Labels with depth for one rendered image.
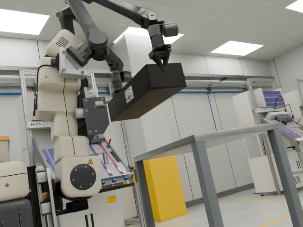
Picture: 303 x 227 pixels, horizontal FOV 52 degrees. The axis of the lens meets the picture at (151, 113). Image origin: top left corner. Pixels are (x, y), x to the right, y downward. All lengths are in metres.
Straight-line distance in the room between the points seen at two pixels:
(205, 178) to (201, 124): 5.12
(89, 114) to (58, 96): 0.16
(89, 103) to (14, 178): 0.44
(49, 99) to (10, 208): 0.48
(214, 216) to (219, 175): 5.18
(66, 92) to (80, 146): 0.24
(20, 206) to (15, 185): 0.07
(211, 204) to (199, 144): 0.23
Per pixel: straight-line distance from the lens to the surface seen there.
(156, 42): 1.35
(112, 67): 1.86
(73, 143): 1.31
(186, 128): 6.03
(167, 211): 4.83
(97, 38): 1.30
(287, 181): 1.49
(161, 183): 4.79
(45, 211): 1.32
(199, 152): 1.22
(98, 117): 1.33
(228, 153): 6.70
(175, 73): 1.35
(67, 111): 1.36
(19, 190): 1.11
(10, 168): 1.11
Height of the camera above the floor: 0.68
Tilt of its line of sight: 11 degrees up
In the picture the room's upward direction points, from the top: 11 degrees counter-clockwise
